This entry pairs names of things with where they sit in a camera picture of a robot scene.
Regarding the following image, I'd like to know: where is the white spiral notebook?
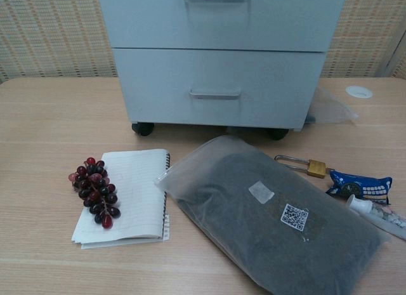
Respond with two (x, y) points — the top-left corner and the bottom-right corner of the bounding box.
(71, 148), (173, 250)

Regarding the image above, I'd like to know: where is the dark red grape bunch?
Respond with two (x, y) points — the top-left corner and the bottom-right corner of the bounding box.
(68, 157), (122, 230)

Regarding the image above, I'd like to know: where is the brass padlock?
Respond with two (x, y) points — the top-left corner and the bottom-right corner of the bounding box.
(274, 154), (327, 180)

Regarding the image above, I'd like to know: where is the cabinet drawer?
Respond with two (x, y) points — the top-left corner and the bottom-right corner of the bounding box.
(98, 0), (348, 53)
(112, 47), (327, 131)

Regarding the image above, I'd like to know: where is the white drawer cabinet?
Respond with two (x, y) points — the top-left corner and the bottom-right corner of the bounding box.
(98, 0), (348, 133)

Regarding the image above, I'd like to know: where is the black caster wheel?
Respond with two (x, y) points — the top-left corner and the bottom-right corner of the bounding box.
(266, 128), (290, 141)
(131, 122), (155, 137)

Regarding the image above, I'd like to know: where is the frosted bag with dark cloth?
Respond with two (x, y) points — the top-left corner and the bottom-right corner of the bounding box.
(154, 135), (393, 295)

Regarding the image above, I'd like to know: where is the silver bottom drawer handle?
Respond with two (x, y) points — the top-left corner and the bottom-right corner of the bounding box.
(188, 87), (242, 101)

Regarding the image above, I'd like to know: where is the blue snack packet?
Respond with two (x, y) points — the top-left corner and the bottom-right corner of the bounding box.
(325, 169), (393, 205)

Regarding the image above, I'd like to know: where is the white toothpaste tube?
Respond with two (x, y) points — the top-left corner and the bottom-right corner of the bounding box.
(345, 194), (406, 240)

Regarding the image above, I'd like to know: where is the clear plastic bag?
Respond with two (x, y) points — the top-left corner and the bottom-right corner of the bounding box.
(305, 85), (360, 124)

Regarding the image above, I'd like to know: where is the round white cable grommet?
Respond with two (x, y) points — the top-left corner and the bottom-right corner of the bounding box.
(345, 85), (374, 100)

